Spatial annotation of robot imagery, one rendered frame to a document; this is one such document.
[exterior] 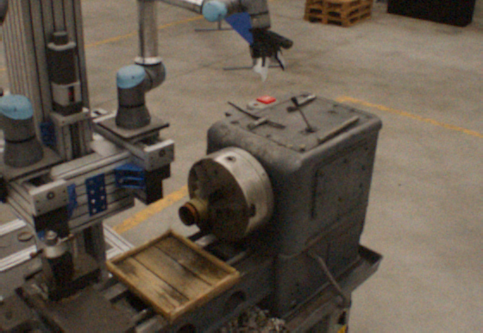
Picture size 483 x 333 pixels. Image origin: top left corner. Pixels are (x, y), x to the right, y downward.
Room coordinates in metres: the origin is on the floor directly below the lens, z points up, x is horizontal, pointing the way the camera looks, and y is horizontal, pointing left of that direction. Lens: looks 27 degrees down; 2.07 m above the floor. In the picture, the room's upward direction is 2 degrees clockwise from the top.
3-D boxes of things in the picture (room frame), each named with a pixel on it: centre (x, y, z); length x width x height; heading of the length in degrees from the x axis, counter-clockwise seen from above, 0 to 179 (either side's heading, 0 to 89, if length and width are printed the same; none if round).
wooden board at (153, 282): (1.43, 0.23, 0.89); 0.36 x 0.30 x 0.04; 47
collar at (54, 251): (1.22, 0.54, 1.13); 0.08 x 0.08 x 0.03
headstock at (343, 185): (1.93, -0.21, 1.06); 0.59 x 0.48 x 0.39; 137
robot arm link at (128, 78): (2.07, 0.46, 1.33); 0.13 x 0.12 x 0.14; 157
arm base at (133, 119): (2.06, 0.46, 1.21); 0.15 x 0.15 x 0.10
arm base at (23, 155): (1.71, 0.81, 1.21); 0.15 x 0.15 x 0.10
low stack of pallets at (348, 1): (9.66, -1.69, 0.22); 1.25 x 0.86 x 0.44; 147
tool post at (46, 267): (1.22, 0.53, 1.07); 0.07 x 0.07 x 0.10; 47
